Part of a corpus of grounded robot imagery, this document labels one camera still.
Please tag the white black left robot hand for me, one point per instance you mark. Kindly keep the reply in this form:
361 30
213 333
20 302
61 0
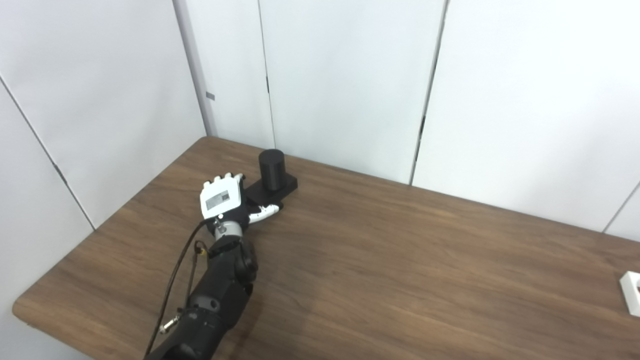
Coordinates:
220 200

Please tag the black peg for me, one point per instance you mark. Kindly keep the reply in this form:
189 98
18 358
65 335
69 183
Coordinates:
271 172

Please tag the white square piece with hole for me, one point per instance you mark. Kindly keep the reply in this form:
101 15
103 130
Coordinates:
632 295

